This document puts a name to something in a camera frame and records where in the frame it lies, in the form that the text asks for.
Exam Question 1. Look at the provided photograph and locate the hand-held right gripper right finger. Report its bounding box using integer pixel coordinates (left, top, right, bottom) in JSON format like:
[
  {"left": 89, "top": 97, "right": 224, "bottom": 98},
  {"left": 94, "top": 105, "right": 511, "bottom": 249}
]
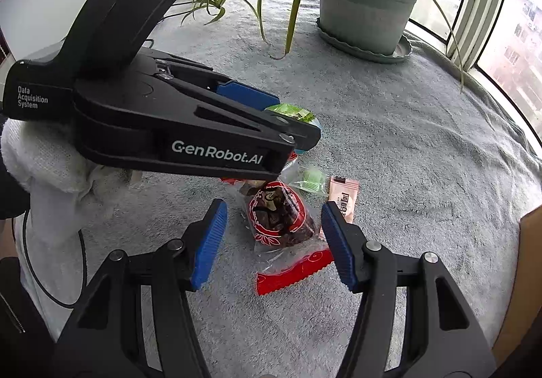
[{"left": 320, "top": 201, "right": 498, "bottom": 378}]

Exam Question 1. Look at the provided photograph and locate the green plant pot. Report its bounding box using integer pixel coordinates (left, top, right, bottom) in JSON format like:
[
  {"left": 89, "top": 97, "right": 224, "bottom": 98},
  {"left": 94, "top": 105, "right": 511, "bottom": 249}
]
[{"left": 314, "top": 0, "right": 425, "bottom": 56}]

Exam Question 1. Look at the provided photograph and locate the green pot saucer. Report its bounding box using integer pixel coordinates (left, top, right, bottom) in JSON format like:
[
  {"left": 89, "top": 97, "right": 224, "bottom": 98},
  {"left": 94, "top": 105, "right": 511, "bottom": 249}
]
[{"left": 315, "top": 18, "right": 413, "bottom": 64}]

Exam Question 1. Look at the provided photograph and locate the person's left hand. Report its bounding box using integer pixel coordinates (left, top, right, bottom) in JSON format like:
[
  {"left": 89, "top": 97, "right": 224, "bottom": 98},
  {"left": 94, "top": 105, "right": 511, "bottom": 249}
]
[{"left": 0, "top": 119, "right": 142, "bottom": 243}]

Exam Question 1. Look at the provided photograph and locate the grey blanket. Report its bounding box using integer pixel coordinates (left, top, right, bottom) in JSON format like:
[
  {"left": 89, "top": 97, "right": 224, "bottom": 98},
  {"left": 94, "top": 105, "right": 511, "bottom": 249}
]
[{"left": 17, "top": 0, "right": 542, "bottom": 378}]

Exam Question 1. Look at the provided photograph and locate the green lidded jelly cup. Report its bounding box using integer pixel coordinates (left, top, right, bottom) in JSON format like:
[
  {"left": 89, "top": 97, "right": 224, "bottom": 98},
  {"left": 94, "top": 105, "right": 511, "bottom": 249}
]
[{"left": 263, "top": 104, "right": 321, "bottom": 155}]

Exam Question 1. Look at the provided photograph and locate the cardboard box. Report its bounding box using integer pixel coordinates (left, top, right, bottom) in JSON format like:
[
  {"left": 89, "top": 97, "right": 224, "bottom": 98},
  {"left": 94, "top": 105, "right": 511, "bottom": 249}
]
[{"left": 493, "top": 204, "right": 542, "bottom": 366}]

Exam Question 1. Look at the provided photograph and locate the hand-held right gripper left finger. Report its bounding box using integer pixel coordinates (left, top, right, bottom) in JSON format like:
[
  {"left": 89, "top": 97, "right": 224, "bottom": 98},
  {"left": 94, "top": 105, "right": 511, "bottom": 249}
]
[{"left": 53, "top": 199, "right": 229, "bottom": 378}]

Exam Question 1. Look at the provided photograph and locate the clear red-edged date packet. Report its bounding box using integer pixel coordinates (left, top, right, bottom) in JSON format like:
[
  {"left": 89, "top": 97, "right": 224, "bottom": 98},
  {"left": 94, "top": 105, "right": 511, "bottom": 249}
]
[{"left": 220, "top": 177, "right": 335, "bottom": 298}]

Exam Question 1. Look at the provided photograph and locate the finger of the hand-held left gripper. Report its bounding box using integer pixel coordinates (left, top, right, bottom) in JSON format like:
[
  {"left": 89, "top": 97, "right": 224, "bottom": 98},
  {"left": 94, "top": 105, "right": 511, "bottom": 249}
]
[
  {"left": 154, "top": 79, "right": 321, "bottom": 183},
  {"left": 148, "top": 49, "right": 280, "bottom": 110}
]

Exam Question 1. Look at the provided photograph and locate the thin black cable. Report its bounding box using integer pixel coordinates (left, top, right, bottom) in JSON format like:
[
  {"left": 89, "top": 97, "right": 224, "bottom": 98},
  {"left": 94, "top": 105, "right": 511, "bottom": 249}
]
[{"left": 23, "top": 208, "right": 87, "bottom": 309}]

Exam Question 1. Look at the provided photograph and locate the pink snack packet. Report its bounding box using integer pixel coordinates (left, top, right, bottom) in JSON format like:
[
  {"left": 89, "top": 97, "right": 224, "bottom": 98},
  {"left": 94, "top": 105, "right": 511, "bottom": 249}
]
[{"left": 317, "top": 175, "right": 360, "bottom": 241}]

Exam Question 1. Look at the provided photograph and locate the pale green candy packet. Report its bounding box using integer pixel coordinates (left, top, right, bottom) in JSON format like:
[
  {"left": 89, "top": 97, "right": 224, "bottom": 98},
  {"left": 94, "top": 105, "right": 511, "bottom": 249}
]
[{"left": 292, "top": 165, "right": 330, "bottom": 194}]

